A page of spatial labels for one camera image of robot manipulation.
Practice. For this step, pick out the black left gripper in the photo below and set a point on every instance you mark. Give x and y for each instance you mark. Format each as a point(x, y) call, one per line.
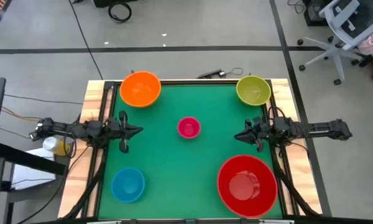
point(123, 137)

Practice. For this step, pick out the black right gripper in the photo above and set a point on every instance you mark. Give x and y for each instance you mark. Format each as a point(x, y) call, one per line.
point(260, 132)

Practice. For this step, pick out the orange plastic bowl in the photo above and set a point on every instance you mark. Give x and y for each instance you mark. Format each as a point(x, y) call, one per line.
point(140, 89)

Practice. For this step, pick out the yellow-green plastic bowl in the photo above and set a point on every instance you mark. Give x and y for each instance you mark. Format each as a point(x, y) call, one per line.
point(253, 91)

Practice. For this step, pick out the blue plastic bowl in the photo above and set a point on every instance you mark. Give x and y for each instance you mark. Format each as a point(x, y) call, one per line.
point(128, 185)

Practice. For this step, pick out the small pink plastic bowl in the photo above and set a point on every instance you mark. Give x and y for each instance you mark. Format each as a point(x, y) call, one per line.
point(189, 127)

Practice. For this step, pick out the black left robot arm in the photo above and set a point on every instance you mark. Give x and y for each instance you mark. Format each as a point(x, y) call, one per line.
point(93, 129)

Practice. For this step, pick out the large red plastic bowl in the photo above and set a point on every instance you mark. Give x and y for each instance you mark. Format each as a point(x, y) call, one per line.
point(247, 186)

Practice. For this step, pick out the green table mat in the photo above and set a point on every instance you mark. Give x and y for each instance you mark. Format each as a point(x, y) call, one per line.
point(174, 174)

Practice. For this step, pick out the black power strip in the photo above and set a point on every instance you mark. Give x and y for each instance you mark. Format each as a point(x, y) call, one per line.
point(209, 74)

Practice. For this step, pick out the yellow bottle with white cap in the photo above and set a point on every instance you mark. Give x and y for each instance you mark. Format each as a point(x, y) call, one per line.
point(60, 147)

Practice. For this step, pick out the black side stand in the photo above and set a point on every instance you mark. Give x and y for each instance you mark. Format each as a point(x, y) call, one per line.
point(25, 158)

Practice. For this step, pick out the white paper sheet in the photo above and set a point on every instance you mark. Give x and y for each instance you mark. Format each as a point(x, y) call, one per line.
point(31, 179)

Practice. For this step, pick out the grey mesh office chair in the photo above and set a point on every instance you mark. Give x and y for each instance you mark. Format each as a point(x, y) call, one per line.
point(338, 51)

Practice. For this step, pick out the black box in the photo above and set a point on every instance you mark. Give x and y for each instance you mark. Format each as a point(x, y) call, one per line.
point(314, 15)

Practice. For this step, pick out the black aluminium table frame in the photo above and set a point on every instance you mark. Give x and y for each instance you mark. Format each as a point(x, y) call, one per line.
point(108, 90)

